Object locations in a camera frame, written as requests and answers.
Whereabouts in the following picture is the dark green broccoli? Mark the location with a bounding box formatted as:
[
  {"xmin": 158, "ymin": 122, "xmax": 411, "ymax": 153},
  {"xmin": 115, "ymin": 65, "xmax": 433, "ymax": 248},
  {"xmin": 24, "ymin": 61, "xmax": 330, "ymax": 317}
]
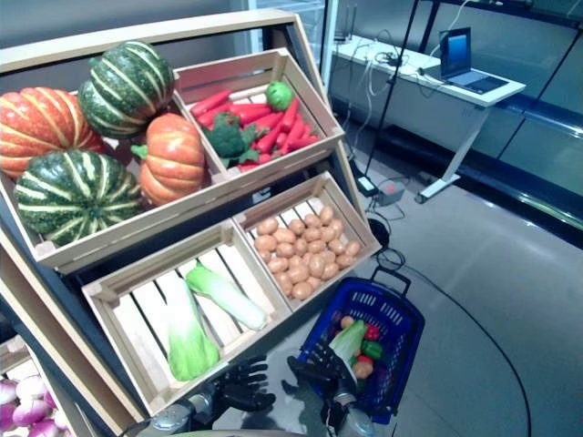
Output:
[{"xmin": 202, "ymin": 112, "xmax": 270, "ymax": 168}]

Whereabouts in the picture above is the blue plastic shopping basket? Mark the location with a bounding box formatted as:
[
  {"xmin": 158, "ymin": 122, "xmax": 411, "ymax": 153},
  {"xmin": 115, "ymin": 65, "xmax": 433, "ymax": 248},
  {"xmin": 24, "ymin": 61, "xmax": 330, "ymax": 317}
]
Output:
[{"xmin": 298, "ymin": 268, "xmax": 427, "ymax": 424}]

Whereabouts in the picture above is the green striped pumpkin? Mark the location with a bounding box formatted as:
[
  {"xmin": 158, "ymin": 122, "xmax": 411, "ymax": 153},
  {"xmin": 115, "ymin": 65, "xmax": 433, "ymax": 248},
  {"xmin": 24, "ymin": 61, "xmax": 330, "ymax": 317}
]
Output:
[
  {"xmin": 13, "ymin": 148, "xmax": 145, "ymax": 248},
  {"xmin": 77, "ymin": 40, "xmax": 177, "ymax": 140}
]

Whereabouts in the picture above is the white office desk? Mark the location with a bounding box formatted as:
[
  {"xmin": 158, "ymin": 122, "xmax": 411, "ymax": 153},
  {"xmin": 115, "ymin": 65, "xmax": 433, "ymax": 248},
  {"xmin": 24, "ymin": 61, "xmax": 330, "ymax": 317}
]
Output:
[{"xmin": 330, "ymin": 36, "xmax": 527, "ymax": 205}]

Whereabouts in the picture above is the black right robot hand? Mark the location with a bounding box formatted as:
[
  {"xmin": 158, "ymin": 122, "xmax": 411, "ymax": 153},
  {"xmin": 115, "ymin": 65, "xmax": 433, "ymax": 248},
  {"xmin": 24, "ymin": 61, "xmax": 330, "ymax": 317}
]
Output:
[{"xmin": 286, "ymin": 343, "xmax": 360, "ymax": 404}]

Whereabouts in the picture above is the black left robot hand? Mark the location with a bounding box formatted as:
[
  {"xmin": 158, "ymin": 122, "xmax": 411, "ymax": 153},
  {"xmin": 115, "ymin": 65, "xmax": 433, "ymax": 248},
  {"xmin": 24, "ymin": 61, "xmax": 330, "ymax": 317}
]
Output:
[{"xmin": 211, "ymin": 355, "xmax": 277, "ymax": 416}]

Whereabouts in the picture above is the light green bell pepper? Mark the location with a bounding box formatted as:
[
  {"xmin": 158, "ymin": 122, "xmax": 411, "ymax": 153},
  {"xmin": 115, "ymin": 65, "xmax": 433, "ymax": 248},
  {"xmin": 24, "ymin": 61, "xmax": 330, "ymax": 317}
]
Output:
[{"xmin": 264, "ymin": 80, "xmax": 295, "ymax": 112}]

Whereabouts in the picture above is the wooden potato crate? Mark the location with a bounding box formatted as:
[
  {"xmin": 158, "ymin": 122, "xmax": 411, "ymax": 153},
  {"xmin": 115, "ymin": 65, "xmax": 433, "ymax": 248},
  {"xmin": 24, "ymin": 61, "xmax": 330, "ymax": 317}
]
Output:
[{"xmin": 231, "ymin": 171, "xmax": 383, "ymax": 315}]

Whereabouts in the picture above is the open grey laptop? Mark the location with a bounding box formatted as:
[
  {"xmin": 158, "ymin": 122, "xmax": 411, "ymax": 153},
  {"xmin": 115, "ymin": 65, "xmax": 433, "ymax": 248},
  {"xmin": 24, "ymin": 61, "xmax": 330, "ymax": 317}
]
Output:
[{"xmin": 439, "ymin": 26, "xmax": 509, "ymax": 95}]

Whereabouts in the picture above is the small orange pumpkin green stem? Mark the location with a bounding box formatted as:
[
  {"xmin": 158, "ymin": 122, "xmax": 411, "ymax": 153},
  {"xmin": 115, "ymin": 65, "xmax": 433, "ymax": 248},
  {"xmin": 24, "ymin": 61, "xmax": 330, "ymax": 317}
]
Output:
[{"xmin": 130, "ymin": 112, "xmax": 209, "ymax": 207}]

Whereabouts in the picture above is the black desk cable bundle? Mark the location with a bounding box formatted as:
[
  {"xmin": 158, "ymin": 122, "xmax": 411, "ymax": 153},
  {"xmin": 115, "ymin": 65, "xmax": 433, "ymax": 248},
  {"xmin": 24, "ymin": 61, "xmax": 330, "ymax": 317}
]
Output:
[{"xmin": 375, "ymin": 50, "xmax": 414, "ymax": 69}]

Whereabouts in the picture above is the wooden display shelf frame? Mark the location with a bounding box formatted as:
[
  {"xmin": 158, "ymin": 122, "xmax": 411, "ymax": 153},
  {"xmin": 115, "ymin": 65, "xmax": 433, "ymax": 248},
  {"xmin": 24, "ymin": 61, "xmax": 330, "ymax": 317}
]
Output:
[{"xmin": 0, "ymin": 8, "xmax": 384, "ymax": 437}]

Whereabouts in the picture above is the grey box red button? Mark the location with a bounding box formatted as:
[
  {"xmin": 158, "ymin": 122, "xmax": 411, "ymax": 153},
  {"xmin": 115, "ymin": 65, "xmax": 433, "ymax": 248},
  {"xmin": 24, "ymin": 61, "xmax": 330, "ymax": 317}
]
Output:
[{"xmin": 376, "ymin": 179, "xmax": 405, "ymax": 206}]

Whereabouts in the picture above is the wooden pumpkin crate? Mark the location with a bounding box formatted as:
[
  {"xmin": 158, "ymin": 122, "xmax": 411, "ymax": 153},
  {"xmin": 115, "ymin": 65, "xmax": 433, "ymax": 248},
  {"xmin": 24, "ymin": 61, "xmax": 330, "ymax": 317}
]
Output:
[{"xmin": 0, "ymin": 88, "xmax": 231, "ymax": 274}]

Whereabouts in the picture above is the wooden turnip crate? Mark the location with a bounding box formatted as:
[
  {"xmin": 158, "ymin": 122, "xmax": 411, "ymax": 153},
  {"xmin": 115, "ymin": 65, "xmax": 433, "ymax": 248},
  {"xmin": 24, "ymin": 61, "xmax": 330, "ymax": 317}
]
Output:
[{"xmin": 0, "ymin": 334, "xmax": 78, "ymax": 437}]

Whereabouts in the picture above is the large orange striped pumpkin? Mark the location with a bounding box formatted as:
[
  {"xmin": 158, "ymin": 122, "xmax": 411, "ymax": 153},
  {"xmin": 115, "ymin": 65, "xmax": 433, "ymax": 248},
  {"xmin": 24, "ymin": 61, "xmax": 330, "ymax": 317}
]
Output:
[{"xmin": 0, "ymin": 86, "xmax": 108, "ymax": 179}]

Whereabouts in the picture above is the wooden carrot crate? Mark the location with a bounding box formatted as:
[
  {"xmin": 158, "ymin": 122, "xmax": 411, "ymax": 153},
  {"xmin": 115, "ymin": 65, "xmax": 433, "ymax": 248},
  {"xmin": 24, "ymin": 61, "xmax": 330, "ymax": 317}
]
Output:
[{"xmin": 172, "ymin": 47, "xmax": 346, "ymax": 183}]

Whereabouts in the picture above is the black floor cable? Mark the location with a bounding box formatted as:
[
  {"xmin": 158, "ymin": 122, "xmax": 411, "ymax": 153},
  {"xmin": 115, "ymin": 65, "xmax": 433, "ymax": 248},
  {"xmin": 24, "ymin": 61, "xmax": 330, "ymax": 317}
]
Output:
[{"xmin": 377, "ymin": 248, "xmax": 534, "ymax": 437}]

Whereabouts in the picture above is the black coiled cable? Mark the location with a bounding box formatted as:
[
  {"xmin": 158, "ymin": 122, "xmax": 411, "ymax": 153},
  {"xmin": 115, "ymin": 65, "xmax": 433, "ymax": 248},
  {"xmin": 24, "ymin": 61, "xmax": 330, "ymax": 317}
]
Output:
[{"xmin": 366, "ymin": 218, "xmax": 393, "ymax": 247}]

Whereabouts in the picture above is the black router with antennas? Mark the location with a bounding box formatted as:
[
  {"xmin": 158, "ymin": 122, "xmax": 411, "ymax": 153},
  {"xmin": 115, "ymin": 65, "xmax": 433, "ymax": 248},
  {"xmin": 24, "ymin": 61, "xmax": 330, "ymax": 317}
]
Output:
[{"xmin": 336, "ymin": 2, "xmax": 359, "ymax": 45}]

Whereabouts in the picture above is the black tripod pole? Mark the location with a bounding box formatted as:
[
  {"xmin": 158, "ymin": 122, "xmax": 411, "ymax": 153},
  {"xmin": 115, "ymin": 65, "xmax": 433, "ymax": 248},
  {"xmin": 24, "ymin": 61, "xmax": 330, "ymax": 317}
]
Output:
[{"xmin": 363, "ymin": 0, "xmax": 423, "ymax": 178}]

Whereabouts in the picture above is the red orange carrot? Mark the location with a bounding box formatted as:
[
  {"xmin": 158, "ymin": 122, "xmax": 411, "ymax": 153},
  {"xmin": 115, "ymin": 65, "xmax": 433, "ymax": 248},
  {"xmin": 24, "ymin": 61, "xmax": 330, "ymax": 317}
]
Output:
[
  {"xmin": 229, "ymin": 103, "xmax": 273, "ymax": 118},
  {"xmin": 280, "ymin": 97, "xmax": 301, "ymax": 133},
  {"xmin": 189, "ymin": 89, "xmax": 232, "ymax": 116},
  {"xmin": 286, "ymin": 135, "xmax": 320, "ymax": 150}
]

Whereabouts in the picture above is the green and white napa cabbage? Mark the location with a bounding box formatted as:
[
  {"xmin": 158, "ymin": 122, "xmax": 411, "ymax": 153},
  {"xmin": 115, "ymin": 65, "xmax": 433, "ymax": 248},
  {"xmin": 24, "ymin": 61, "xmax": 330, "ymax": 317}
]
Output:
[
  {"xmin": 329, "ymin": 320, "xmax": 369, "ymax": 363},
  {"xmin": 184, "ymin": 261, "xmax": 269, "ymax": 332},
  {"xmin": 167, "ymin": 269, "xmax": 221, "ymax": 382}
]

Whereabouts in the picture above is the black metal rack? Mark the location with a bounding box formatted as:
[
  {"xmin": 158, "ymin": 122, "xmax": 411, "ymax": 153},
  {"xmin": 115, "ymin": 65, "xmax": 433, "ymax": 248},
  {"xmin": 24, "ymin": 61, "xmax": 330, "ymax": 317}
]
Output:
[{"xmin": 422, "ymin": 0, "xmax": 583, "ymax": 54}]

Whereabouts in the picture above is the wooden cabbage crate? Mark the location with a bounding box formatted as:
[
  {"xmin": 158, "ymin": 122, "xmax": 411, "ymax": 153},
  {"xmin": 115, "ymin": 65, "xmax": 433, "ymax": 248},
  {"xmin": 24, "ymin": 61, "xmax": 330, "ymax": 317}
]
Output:
[{"xmin": 80, "ymin": 220, "xmax": 292, "ymax": 418}]

